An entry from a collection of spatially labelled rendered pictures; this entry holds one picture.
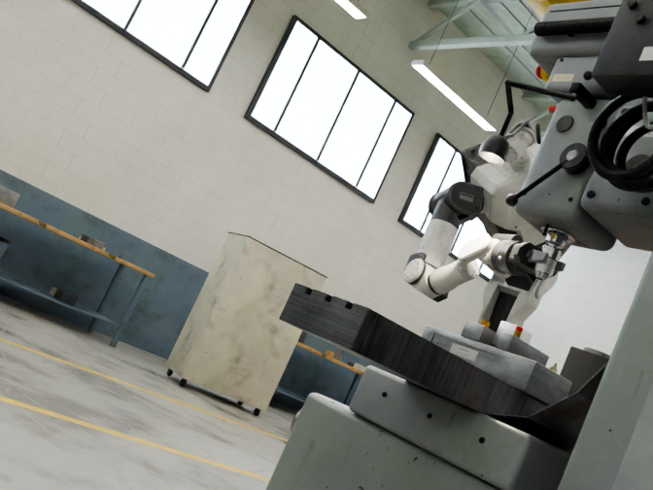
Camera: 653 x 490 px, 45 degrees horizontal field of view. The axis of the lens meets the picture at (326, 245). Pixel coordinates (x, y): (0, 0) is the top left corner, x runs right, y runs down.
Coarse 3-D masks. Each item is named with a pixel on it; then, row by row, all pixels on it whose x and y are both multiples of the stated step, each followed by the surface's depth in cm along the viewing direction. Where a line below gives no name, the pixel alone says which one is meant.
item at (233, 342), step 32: (224, 256) 805; (256, 256) 783; (224, 288) 770; (256, 288) 786; (288, 288) 803; (320, 288) 821; (192, 320) 798; (224, 320) 773; (256, 320) 789; (192, 352) 762; (224, 352) 776; (256, 352) 792; (288, 352) 810; (224, 384) 779; (256, 384) 796
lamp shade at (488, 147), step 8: (496, 136) 199; (488, 144) 199; (496, 144) 198; (504, 144) 199; (480, 152) 203; (488, 152) 198; (496, 152) 198; (504, 152) 198; (488, 160) 205; (496, 160) 204; (504, 160) 199
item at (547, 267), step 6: (546, 252) 186; (552, 252) 185; (552, 258) 185; (558, 258) 186; (534, 264) 187; (540, 264) 185; (546, 264) 185; (552, 264) 185; (534, 270) 186; (540, 270) 185; (546, 270) 184; (552, 270) 185
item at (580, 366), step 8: (568, 352) 205; (576, 352) 204; (584, 352) 203; (592, 352) 203; (600, 352) 202; (568, 360) 204; (576, 360) 203; (584, 360) 202; (592, 360) 201; (600, 360) 200; (608, 360) 198; (568, 368) 203; (576, 368) 202; (584, 368) 201; (592, 368) 200; (600, 368) 199; (568, 376) 203; (576, 376) 201; (584, 376) 200; (592, 376) 199; (576, 384) 201; (568, 392) 201
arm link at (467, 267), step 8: (472, 240) 210; (480, 240) 207; (488, 240) 205; (464, 248) 211; (472, 248) 207; (480, 248) 204; (488, 248) 204; (464, 256) 208; (472, 256) 206; (480, 256) 205; (464, 264) 210; (472, 264) 215; (464, 272) 212; (472, 272) 213
